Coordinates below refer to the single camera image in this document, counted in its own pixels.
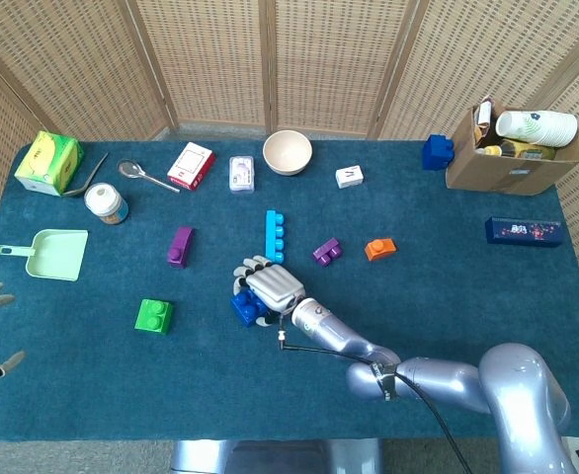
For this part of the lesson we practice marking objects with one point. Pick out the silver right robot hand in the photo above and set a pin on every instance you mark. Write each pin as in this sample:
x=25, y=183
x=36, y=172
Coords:
x=272, y=286

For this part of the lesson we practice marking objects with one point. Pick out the small blue square block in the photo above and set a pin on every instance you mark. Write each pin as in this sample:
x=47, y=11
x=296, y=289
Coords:
x=244, y=307

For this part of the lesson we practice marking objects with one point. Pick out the green toy block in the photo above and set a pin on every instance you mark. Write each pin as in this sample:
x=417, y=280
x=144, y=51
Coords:
x=152, y=316

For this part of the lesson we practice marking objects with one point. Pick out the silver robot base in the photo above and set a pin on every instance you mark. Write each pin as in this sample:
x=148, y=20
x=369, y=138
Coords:
x=274, y=456

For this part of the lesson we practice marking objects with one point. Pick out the stack of paper cups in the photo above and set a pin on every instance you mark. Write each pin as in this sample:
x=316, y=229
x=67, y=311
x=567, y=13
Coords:
x=536, y=127

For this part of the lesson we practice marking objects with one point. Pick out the long light blue block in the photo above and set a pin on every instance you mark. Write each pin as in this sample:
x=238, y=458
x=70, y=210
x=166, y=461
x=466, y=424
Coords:
x=272, y=232

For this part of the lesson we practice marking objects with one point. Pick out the small purple two-stud block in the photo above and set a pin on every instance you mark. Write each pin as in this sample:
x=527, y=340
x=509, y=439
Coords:
x=326, y=252

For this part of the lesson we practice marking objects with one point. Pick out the mint green dustpan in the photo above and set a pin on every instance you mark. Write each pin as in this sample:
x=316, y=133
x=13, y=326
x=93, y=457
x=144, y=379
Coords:
x=57, y=254

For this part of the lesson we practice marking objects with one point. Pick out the purple single-stud block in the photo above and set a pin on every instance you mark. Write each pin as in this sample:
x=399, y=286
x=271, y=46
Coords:
x=180, y=247

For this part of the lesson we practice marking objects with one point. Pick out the orange single-stud block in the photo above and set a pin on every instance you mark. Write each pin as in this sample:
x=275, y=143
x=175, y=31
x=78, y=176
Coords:
x=380, y=250

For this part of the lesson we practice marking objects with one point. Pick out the small white box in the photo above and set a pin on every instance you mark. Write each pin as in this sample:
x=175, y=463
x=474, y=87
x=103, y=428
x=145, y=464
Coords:
x=349, y=177

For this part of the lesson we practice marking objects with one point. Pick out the beige bowl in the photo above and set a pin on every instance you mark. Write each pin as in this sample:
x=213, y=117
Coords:
x=287, y=153

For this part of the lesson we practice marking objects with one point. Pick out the red and white box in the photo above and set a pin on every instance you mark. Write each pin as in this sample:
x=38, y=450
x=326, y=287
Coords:
x=189, y=167

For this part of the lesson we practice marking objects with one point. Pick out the green yellow tissue box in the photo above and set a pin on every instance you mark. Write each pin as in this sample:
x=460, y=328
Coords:
x=47, y=163

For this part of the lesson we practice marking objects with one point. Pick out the white-lidded jar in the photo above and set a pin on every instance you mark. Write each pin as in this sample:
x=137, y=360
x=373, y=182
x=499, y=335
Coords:
x=104, y=202

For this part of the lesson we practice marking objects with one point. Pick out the blue carpet table cover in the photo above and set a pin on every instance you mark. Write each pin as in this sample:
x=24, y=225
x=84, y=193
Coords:
x=121, y=385

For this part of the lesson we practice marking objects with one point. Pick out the metal spoon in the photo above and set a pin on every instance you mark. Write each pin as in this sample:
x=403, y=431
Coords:
x=143, y=174

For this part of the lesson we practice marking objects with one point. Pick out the tall dark blue block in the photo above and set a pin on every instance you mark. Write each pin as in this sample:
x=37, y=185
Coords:
x=437, y=152

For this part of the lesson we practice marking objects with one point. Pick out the woven bamboo folding screen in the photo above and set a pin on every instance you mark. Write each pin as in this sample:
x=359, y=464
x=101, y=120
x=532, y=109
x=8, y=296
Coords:
x=210, y=59

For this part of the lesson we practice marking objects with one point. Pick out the long dark blue box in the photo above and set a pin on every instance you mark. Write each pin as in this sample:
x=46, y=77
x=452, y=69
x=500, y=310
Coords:
x=524, y=231

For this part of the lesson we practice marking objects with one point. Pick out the cardboard box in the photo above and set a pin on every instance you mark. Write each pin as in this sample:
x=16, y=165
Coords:
x=507, y=170

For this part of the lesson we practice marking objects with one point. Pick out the snack packet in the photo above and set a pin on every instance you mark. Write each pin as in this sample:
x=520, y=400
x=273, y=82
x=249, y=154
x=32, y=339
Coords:
x=482, y=118

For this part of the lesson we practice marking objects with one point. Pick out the yellow bottle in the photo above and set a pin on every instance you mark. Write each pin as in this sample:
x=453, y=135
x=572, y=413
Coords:
x=519, y=149

